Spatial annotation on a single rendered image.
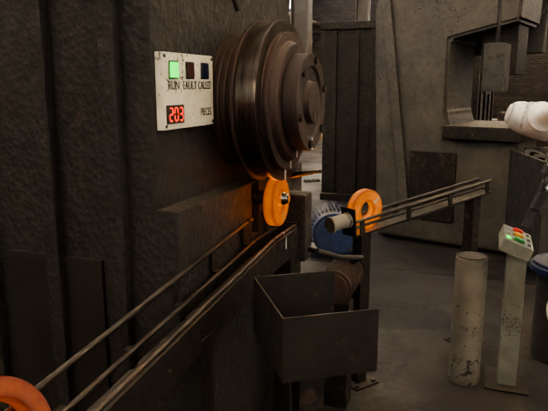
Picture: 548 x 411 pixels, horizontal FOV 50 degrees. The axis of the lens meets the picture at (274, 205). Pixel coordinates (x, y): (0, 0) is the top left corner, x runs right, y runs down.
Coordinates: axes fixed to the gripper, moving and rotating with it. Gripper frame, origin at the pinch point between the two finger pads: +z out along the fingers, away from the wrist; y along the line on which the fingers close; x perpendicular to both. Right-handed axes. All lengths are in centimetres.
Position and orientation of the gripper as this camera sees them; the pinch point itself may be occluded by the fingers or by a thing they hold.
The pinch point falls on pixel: (529, 218)
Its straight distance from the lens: 233.3
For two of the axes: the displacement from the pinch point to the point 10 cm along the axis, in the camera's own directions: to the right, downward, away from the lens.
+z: -3.2, 8.9, 3.2
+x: 8.8, 4.1, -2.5
